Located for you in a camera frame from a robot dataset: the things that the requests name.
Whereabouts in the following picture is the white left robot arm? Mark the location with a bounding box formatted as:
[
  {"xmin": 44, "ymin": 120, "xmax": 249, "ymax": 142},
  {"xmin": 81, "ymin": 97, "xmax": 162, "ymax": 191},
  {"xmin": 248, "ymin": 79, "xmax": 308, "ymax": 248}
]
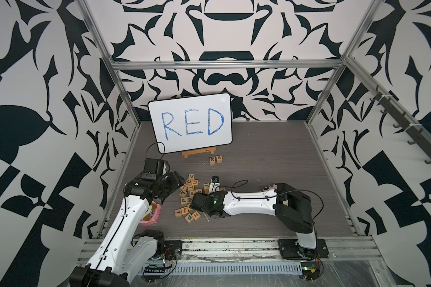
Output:
[{"xmin": 69, "ymin": 158, "xmax": 185, "ymax": 287}]

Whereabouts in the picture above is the wooden board stand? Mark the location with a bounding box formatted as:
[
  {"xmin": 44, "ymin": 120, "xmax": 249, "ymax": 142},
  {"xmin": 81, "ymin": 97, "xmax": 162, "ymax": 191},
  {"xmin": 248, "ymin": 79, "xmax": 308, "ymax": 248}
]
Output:
[{"xmin": 181, "ymin": 147, "xmax": 217, "ymax": 159}]

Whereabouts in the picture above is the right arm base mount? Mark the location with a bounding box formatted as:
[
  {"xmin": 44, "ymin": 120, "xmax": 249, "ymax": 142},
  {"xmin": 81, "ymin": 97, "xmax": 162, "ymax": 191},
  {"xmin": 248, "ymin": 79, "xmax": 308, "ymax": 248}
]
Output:
[{"xmin": 278, "ymin": 239, "xmax": 329, "ymax": 261}]

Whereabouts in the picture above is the white board reading RED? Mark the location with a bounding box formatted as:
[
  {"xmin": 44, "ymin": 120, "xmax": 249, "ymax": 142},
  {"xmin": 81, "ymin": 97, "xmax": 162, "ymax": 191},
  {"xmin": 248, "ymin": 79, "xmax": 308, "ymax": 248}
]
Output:
[{"xmin": 148, "ymin": 93, "xmax": 233, "ymax": 154}]

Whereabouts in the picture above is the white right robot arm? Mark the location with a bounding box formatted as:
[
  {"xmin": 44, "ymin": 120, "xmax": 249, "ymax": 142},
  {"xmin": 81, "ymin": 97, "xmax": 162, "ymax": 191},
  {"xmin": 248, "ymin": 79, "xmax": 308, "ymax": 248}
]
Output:
[{"xmin": 190, "ymin": 183, "xmax": 317, "ymax": 253}]

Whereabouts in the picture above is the wooden block brown H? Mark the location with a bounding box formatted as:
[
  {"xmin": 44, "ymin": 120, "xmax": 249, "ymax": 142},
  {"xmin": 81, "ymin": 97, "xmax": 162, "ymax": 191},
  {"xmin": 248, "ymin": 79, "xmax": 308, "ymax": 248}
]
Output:
[{"xmin": 191, "ymin": 211, "xmax": 201, "ymax": 220}]

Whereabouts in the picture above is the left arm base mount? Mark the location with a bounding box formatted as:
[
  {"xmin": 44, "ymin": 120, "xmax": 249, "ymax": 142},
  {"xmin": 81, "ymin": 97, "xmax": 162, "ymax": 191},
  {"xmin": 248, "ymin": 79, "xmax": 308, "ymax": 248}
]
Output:
[{"xmin": 154, "ymin": 240, "xmax": 183, "ymax": 260}]

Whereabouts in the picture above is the wooden block blue p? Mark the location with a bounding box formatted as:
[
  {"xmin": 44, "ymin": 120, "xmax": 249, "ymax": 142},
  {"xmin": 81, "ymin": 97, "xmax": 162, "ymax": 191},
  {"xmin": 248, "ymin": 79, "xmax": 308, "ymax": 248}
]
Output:
[{"xmin": 185, "ymin": 214, "xmax": 194, "ymax": 223}]

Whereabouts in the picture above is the pink toy bowl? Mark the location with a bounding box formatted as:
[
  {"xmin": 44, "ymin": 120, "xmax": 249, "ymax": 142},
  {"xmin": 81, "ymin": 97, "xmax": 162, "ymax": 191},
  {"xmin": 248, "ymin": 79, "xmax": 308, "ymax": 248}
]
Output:
[{"xmin": 140, "ymin": 202, "xmax": 162, "ymax": 226}]

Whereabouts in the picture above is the green circuit board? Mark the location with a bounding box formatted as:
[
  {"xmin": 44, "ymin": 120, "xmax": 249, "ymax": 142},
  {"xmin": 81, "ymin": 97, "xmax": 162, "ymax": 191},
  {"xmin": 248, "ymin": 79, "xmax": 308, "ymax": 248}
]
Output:
[{"xmin": 299, "ymin": 260, "xmax": 324, "ymax": 282}]

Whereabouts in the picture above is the wooden block red f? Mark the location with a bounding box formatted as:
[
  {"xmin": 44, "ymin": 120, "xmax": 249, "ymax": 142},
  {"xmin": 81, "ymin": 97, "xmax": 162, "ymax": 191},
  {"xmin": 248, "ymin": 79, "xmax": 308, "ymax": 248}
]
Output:
[{"xmin": 181, "ymin": 207, "xmax": 189, "ymax": 216}]

